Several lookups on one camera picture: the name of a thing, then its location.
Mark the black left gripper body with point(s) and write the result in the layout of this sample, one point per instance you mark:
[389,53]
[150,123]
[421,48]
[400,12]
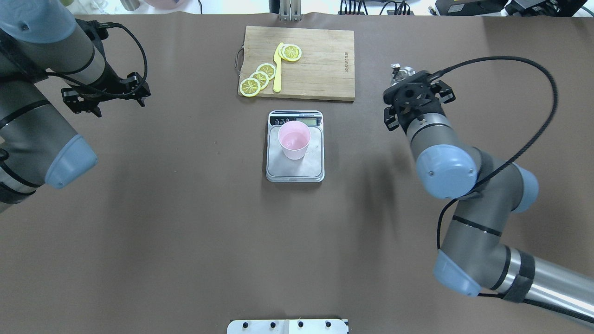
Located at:
[112,80]

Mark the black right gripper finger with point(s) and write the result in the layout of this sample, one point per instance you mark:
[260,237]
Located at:
[444,91]
[390,118]

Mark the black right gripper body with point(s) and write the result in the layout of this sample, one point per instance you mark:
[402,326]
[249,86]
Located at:
[390,116]

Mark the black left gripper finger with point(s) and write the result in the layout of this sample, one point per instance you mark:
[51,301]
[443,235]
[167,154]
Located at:
[79,104]
[136,88]

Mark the pink plastic cup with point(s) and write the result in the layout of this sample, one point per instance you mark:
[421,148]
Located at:
[294,139]

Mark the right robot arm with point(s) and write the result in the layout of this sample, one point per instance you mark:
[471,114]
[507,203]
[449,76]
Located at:
[472,257]

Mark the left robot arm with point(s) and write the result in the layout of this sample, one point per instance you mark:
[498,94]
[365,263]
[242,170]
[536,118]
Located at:
[42,39]

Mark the silver kitchen scale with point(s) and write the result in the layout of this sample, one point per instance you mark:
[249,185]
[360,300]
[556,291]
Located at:
[310,168]

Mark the lemon slice near board end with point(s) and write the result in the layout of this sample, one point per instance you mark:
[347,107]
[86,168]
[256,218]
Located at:
[249,87]

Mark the yellow plastic knife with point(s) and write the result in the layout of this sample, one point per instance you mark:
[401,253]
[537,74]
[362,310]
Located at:
[277,85]

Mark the middle lemon slice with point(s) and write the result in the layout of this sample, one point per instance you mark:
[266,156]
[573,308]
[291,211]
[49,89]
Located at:
[262,79]

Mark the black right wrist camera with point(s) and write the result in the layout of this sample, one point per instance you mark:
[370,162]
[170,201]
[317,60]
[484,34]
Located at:
[414,92]

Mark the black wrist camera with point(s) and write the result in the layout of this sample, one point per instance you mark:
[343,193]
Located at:
[93,29]
[414,92]

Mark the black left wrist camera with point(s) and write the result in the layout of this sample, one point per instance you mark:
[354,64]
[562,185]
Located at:
[93,29]

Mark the aluminium frame post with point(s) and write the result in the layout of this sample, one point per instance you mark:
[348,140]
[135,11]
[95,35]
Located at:
[290,10]

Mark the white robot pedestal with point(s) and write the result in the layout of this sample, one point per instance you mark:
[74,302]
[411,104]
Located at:
[289,326]

